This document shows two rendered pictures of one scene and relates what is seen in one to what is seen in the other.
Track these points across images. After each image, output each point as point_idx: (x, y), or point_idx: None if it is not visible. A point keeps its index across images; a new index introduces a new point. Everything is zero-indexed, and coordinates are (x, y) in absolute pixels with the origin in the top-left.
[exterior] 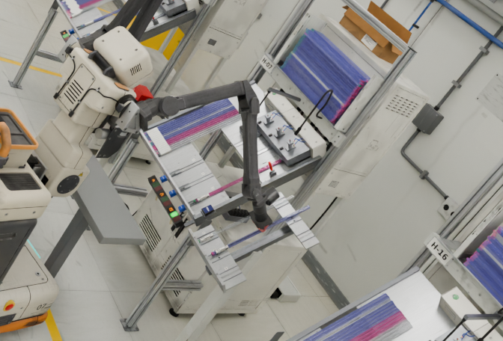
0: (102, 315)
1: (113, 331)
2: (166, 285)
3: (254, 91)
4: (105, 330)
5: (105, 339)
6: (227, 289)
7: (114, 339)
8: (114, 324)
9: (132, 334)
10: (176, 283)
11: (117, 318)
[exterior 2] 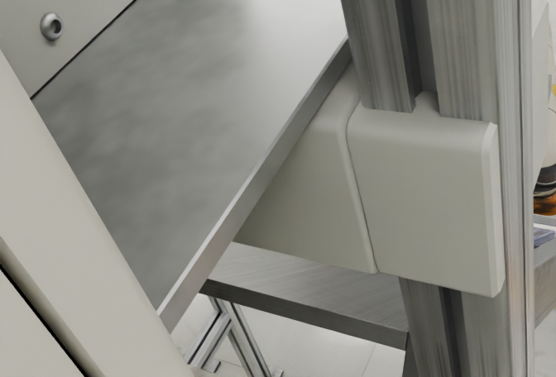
0: (308, 345)
1: (269, 340)
2: (211, 314)
3: (333, 293)
4: (280, 327)
5: (266, 315)
6: None
7: (256, 331)
8: (280, 351)
9: (242, 373)
10: (198, 339)
11: (288, 368)
